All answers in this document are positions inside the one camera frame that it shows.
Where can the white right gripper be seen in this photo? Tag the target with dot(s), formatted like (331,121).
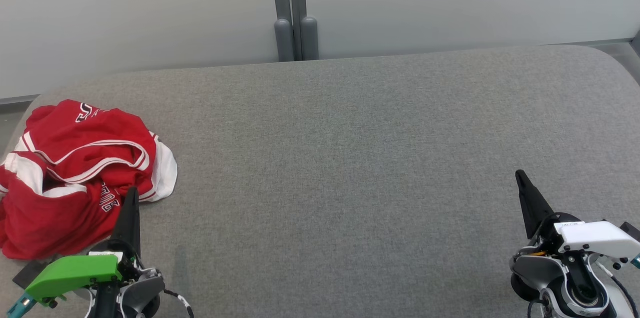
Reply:
(595,238)

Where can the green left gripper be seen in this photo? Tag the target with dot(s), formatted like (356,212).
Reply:
(75,273)

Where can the red white basketball jersey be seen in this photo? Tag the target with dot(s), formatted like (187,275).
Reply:
(60,208)

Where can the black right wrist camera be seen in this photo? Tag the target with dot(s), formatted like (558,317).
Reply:
(631,232)

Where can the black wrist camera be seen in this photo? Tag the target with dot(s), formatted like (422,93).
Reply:
(30,273)
(631,232)

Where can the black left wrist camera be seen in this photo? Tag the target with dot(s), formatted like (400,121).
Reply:
(30,273)

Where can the grey partition base rail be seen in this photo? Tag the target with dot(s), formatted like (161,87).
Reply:
(590,42)
(17,99)

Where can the grey slanted partition rail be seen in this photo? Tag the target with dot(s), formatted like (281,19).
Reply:
(636,42)

